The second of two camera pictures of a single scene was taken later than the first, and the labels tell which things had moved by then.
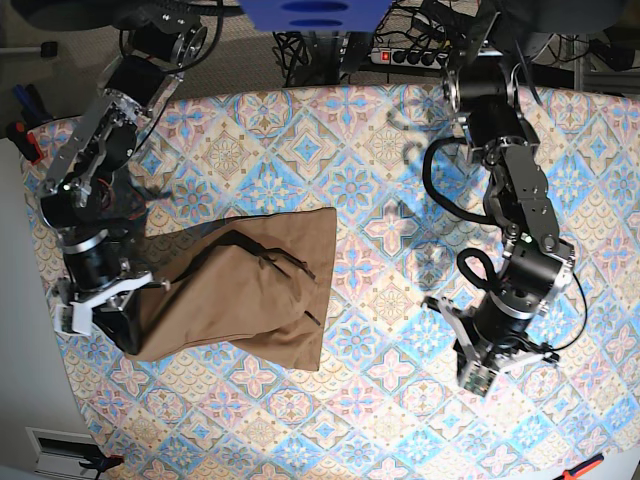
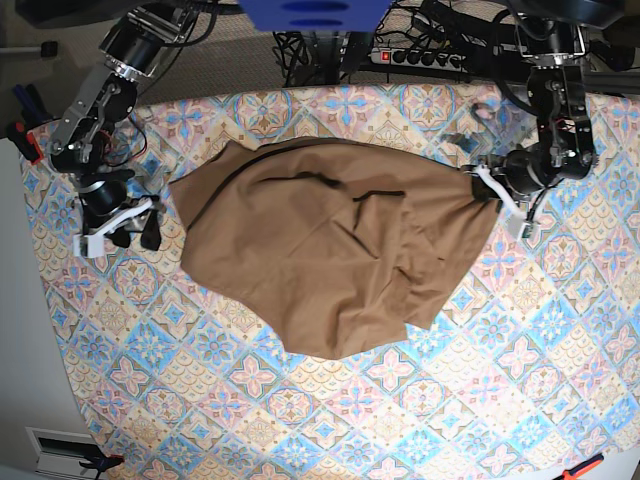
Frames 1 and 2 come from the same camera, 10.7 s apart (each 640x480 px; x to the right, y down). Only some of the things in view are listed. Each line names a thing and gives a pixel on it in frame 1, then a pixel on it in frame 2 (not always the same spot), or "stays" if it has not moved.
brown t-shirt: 258,286 -> 336,240
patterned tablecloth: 387,399 stays
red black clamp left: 24,140 stays
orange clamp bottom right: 582,468 stays
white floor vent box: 61,452 stays
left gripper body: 123,308 -> 91,244
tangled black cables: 310,58 stays
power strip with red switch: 417,58 stays
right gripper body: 480,360 -> 485,186
